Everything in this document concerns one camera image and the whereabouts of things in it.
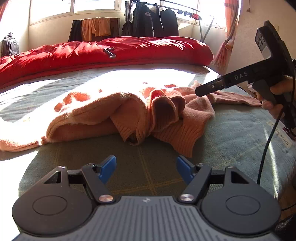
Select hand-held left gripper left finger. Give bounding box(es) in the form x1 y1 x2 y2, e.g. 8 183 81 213
43 155 116 204

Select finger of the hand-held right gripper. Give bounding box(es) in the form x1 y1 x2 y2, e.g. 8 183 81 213
195 77 228 96

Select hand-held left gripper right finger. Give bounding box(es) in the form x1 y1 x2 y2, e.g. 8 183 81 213
176 156 251 204

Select orange knit sweater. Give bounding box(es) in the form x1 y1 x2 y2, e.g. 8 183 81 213
0 80 263 158

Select metal clothes rack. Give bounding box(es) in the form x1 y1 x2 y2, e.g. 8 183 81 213
125 0 215 42

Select person's right hand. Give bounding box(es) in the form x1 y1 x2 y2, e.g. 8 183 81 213
262 75 296 120

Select pink curtain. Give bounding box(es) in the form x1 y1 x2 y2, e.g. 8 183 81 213
212 0 238 69
0 0 11 22

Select row of hanging socks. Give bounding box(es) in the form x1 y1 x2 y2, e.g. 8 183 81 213
176 8 201 21

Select dark hanging bag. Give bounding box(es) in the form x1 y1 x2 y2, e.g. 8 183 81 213
121 21 133 37

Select grey metal tool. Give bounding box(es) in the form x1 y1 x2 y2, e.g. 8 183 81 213
103 47 116 59

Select red duvet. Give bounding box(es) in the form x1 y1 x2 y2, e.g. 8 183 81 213
0 37 213 90

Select orange garment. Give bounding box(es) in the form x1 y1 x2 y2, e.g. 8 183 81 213
81 17 111 41

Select dark chair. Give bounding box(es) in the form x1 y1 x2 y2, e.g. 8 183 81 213
69 17 121 42

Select grey backpack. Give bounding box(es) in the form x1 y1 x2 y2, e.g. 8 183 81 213
1 32 19 57

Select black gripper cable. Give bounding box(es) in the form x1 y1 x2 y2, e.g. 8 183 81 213
257 104 296 211

